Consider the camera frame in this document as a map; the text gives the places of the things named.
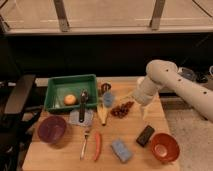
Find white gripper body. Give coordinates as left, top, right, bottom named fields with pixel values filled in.
left=132, top=76, right=163, bottom=106

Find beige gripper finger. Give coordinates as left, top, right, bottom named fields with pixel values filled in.
left=141, top=106, right=148, bottom=120
left=122, top=95, right=134, bottom=103

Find orange apple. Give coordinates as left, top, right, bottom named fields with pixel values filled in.
left=64, top=94, right=77, bottom=105

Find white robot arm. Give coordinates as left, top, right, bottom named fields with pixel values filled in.
left=128, top=60, right=213, bottom=123

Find orange bowl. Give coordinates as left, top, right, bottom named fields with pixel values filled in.
left=150, top=133, right=180, bottom=163

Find glass bowl in background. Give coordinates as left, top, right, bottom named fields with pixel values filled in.
left=178, top=67, right=196, bottom=81

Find purple bowl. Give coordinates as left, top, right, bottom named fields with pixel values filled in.
left=37, top=116, right=67, bottom=144

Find dark red grapes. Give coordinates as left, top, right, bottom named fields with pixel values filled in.
left=110, top=101, right=134, bottom=118

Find light blue small object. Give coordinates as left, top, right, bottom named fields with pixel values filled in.
left=102, top=92, right=115, bottom=107

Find black rectangular block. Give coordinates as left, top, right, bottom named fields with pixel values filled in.
left=136, top=125, right=155, bottom=147

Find yellow banana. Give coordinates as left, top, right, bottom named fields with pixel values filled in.
left=97, top=103, right=109, bottom=126

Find black ice cream scoop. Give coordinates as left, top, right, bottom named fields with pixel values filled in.
left=79, top=90, right=89, bottom=123

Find orange carrot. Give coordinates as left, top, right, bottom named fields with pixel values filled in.
left=94, top=132, right=102, bottom=161

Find blue sponge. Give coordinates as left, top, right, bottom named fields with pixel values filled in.
left=111, top=139, right=132, bottom=163

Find silver fork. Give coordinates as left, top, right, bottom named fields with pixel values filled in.
left=80, top=127, right=91, bottom=160

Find grey cloth pad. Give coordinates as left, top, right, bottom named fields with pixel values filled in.
left=69, top=110, right=93, bottom=127

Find green plastic bin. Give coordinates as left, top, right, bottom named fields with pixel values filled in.
left=44, top=74, right=98, bottom=113

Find black chair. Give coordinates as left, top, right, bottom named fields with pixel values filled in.
left=0, top=75, right=36, bottom=171

